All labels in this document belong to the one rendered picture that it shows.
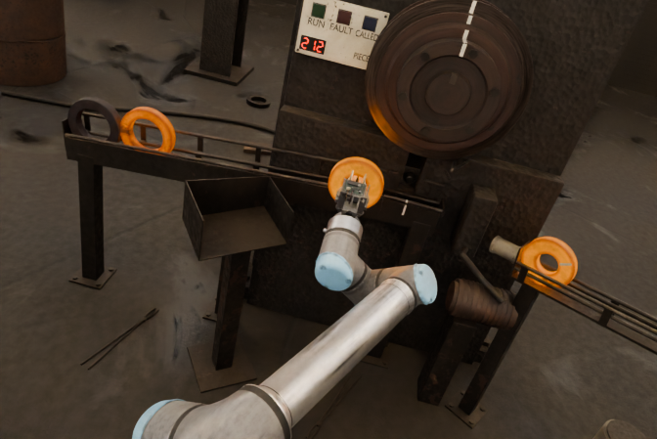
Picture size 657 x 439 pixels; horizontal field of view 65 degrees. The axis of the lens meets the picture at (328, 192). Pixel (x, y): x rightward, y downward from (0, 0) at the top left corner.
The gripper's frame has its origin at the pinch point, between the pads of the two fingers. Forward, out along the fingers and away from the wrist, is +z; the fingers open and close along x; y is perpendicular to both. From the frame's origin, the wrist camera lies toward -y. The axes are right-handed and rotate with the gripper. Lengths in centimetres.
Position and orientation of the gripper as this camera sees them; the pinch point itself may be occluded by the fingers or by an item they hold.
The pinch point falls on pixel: (357, 178)
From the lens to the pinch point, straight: 146.0
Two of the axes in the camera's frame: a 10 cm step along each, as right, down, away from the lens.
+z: 2.1, -6.9, 6.9
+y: 1.6, -6.7, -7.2
